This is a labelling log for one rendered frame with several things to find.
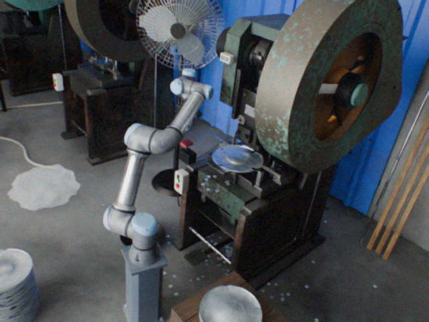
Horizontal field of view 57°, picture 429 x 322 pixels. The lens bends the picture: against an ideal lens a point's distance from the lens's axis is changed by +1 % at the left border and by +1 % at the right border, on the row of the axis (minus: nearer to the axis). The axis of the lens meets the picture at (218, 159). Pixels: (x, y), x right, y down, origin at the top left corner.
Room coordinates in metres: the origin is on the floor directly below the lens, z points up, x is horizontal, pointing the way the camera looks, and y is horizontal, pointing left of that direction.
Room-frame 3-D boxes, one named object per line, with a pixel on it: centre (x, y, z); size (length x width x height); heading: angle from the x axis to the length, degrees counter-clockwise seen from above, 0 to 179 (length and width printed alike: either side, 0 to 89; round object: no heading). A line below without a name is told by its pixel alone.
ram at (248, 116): (1.97, -0.17, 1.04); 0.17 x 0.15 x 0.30; 136
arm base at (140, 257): (1.41, 0.31, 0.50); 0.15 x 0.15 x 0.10
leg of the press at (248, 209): (1.91, -0.49, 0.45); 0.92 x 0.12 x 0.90; 136
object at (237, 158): (1.90, -0.11, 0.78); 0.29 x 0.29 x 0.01
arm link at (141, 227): (1.41, 0.31, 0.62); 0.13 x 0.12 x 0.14; 71
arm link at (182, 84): (1.97, 0.23, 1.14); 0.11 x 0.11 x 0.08; 71
